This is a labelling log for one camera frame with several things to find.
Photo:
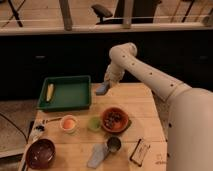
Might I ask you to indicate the small green cup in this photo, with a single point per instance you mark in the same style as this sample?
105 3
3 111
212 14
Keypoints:
94 124

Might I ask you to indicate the blue sponge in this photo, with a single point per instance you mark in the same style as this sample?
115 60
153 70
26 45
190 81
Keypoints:
101 89

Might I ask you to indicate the small metal cup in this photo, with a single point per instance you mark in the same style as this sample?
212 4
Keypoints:
113 144

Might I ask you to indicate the white cup with orange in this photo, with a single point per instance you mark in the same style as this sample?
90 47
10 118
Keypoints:
68 124

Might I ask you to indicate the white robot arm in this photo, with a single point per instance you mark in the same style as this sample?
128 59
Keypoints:
190 123

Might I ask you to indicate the yellow corn cob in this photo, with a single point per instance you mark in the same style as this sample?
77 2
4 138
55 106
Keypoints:
50 90

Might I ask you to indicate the green plastic tray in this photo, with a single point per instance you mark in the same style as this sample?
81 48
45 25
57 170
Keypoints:
70 93

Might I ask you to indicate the brown rectangular box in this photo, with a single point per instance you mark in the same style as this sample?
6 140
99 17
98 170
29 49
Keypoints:
139 152

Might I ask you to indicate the black office chair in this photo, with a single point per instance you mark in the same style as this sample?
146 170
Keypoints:
143 12

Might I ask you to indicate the black and white brush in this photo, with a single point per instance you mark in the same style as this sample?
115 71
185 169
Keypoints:
37 132

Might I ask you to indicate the dark purple bowl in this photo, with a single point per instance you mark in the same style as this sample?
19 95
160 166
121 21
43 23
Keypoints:
40 154

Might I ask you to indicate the grey cloth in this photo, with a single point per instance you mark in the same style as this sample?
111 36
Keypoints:
99 153

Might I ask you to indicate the terracotta bowl with berries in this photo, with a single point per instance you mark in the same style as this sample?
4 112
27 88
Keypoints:
114 120

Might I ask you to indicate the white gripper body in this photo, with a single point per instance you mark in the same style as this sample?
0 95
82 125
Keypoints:
113 74

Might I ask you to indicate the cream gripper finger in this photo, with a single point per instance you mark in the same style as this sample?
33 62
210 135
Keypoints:
109 85

